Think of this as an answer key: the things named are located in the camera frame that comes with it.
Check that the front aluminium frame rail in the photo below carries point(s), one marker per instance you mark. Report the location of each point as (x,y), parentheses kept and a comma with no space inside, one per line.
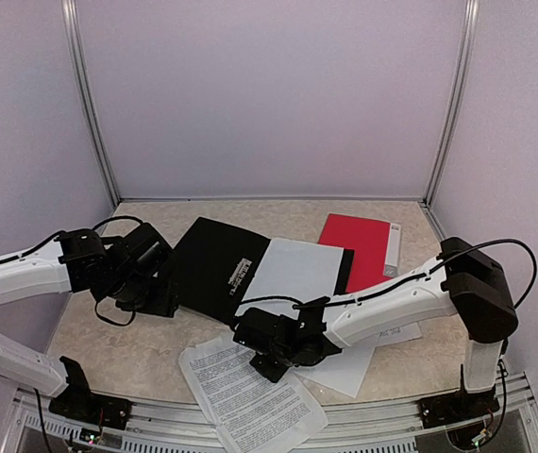
(382,426)

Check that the printed text paper sheet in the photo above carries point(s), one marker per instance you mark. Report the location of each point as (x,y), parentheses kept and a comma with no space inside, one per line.
(250,413)

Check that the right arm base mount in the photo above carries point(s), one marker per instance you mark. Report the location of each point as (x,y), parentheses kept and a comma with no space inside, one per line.
(458,406)

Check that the aluminium corner post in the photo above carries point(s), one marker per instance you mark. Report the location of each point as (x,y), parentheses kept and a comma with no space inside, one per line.
(469,25)
(77,53)

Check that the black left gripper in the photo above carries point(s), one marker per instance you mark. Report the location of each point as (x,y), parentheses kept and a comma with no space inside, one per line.
(164,303)

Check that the black clip folder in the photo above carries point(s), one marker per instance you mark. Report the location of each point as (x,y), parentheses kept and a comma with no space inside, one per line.
(207,255)

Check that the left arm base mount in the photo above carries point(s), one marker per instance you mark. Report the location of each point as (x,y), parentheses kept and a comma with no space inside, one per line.
(78,402)

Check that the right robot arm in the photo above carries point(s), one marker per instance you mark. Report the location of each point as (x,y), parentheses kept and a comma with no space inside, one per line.
(461,280)

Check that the red plastic folder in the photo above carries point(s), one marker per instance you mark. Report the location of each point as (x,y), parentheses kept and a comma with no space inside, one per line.
(372,250)

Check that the white paper sheet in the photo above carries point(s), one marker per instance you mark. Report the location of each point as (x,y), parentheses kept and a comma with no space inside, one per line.
(288,268)

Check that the left aluminium corner post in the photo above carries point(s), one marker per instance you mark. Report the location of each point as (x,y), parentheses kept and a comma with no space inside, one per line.
(77,53)

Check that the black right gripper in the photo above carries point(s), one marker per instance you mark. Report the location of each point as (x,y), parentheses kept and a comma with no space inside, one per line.
(271,372)

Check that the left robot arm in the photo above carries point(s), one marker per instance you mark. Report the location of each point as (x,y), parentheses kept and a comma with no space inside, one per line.
(68,262)

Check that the silver spine lever clip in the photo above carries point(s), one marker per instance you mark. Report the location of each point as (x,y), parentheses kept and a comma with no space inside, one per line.
(238,275)

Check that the printed sheet under red folder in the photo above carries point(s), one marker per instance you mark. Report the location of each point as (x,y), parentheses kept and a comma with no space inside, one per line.
(400,334)

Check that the right aluminium corner post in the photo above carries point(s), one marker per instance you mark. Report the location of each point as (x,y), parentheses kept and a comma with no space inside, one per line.
(469,25)

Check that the white paper sheet underneath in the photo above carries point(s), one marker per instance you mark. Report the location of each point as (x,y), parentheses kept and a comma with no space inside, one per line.
(343,373)

